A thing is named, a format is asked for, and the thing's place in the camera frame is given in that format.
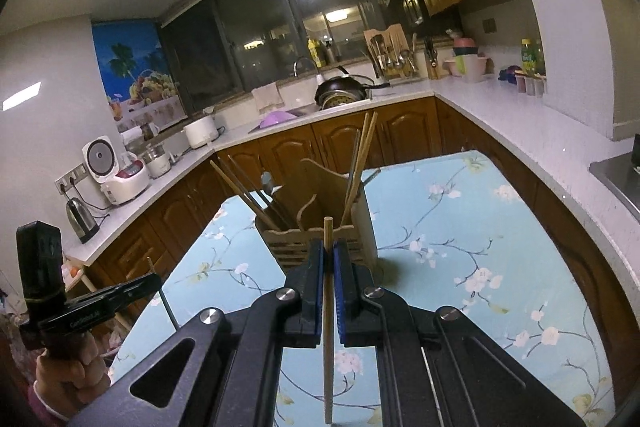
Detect metal chopstick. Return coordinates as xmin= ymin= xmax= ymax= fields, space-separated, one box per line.
xmin=146 ymin=257 xmax=177 ymax=328
xmin=347 ymin=131 xmax=362 ymax=208

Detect yellow detergent bottle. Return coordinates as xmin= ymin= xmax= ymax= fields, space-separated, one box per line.
xmin=307 ymin=38 xmax=326 ymax=68

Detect stainless steel sink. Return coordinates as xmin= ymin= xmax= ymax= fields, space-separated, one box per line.
xmin=589 ymin=152 xmax=640 ymax=228

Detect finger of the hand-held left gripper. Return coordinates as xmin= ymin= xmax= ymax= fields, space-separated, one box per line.
xmin=95 ymin=273 xmax=163 ymax=308

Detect wooden chopstick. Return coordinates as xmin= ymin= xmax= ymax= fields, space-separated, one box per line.
xmin=345 ymin=111 xmax=379 ymax=220
xmin=226 ymin=154 xmax=293 ymax=230
xmin=322 ymin=216 xmax=335 ymax=425
xmin=209 ymin=159 xmax=276 ymax=232
xmin=342 ymin=112 xmax=372 ymax=218

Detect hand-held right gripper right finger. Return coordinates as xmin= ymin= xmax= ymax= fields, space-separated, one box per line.
xmin=332 ymin=239 xmax=586 ymax=427

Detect wall power outlet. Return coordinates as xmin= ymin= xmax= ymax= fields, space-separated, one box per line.
xmin=54 ymin=162 xmax=88 ymax=195

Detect countertop utensil rack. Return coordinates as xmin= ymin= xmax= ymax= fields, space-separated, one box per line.
xmin=363 ymin=24 xmax=418 ymax=80

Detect purple plastic strainer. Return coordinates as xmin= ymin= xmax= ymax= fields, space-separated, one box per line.
xmin=259 ymin=109 xmax=296 ymax=128

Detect wooden base cabinets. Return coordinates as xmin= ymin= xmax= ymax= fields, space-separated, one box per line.
xmin=65 ymin=94 xmax=631 ymax=373

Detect stainless steel electric kettle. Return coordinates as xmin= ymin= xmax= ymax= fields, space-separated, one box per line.
xmin=66 ymin=197 xmax=101 ymax=244

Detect floral blue tablecloth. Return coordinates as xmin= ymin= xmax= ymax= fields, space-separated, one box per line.
xmin=107 ymin=149 xmax=618 ymax=427

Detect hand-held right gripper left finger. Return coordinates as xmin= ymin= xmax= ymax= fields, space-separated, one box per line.
xmin=67 ymin=239 xmax=326 ymax=427

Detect white pot with glass jar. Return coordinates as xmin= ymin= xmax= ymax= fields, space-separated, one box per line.
xmin=145 ymin=143 xmax=173 ymax=178

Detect black wok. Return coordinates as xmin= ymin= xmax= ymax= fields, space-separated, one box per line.
xmin=314 ymin=66 xmax=391 ymax=110

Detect round white cooker pot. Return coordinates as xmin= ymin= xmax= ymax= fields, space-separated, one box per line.
xmin=183 ymin=114 xmax=220 ymax=150

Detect person's left forearm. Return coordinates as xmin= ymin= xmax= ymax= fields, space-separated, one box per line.
xmin=20 ymin=382 xmax=76 ymax=427

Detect green drink bottle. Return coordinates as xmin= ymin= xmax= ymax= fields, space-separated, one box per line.
xmin=521 ymin=38 xmax=540 ymax=75

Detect wooden knife block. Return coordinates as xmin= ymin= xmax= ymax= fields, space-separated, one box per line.
xmin=424 ymin=36 xmax=443 ymax=80

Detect white kitchen countertop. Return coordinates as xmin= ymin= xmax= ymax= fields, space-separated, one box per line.
xmin=62 ymin=77 xmax=640 ymax=308

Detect dark kitchen window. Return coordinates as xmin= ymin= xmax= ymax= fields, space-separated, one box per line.
xmin=160 ymin=0 xmax=401 ymax=108

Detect beige dish towel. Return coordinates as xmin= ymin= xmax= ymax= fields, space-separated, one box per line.
xmin=251 ymin=82 xmax=282 ymax=114

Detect tropical fruit wall poster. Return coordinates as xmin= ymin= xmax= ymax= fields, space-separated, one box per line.
xmin=91 ymin=21 xmax=181 ymax=132

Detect person's left hand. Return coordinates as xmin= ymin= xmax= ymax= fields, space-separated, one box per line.
xmin=32 ymin=342 xmax=111 ymax=418

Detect tall white rice cooker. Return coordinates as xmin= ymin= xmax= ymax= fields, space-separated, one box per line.
xmin=82 ymin=135 xmax=123 ymax=188

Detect white and red rice cooker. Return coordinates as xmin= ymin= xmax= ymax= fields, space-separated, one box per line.
xmin=100 ymin=159 xmax=151 ymax=206

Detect stack of plastic basins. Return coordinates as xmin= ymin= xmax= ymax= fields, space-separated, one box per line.
xmin=444 ymin=38 xmax=491 ymax=84

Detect wooden utensil holder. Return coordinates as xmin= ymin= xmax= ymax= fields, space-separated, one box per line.
xmin=254 ymin=157 xmax=381 ymax=275

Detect chrome sink faucet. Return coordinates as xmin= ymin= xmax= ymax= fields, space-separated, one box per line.
xmin=293 ymin=57 xmax=321 ymax=82

